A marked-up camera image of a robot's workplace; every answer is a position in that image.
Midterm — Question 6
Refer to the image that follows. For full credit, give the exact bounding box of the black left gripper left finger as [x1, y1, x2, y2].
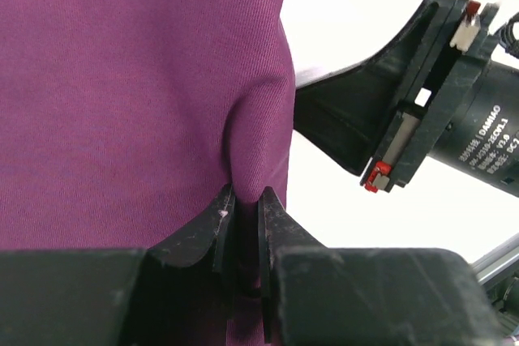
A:
[1, 186, 235, 345]

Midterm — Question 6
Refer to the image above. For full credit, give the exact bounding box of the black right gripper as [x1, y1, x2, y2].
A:
[294, 0, 518, 196]

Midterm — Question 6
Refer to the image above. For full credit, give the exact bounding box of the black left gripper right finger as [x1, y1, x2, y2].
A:
[257, 188, 504, 345]

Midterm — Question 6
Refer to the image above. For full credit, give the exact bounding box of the purple cloth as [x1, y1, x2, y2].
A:
[0, 0, 306, 346]

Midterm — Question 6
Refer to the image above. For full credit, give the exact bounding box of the aluminium front rail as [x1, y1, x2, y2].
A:
[472, 234, 518, 284]

